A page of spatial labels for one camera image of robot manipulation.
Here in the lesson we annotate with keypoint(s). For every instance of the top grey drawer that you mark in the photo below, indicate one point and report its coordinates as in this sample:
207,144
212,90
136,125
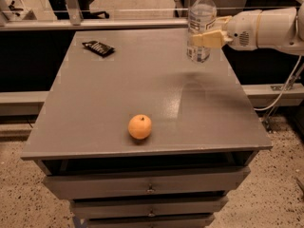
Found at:
146,183

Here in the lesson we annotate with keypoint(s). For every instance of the orange fruit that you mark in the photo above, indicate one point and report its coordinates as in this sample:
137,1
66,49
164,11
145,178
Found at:
140,127

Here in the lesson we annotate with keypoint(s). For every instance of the black snack wrapper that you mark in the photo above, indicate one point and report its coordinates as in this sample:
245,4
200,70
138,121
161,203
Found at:
98,48

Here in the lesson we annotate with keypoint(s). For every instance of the clear plastic water bottle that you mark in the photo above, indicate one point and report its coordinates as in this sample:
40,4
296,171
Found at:
201,17

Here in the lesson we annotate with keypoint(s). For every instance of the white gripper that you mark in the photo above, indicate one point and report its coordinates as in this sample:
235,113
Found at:
242,31

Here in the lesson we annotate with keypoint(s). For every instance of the middle grey drawer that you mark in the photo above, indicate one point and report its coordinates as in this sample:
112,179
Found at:
150,207

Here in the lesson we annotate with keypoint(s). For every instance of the grey drawer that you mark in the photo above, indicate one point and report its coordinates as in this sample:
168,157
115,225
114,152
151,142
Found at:
175,221
150,207
146,183

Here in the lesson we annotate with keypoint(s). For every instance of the grey drawer cabinet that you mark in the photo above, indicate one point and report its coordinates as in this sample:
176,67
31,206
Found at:
201,117

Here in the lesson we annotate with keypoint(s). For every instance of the metal railing frame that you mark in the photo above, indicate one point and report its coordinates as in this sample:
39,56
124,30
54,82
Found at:
19,15

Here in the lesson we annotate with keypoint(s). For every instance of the bottom grey drawer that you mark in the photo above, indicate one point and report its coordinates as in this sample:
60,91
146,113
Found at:
175,221

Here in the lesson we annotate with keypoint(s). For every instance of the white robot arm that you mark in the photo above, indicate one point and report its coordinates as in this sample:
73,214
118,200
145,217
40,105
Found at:
279,29

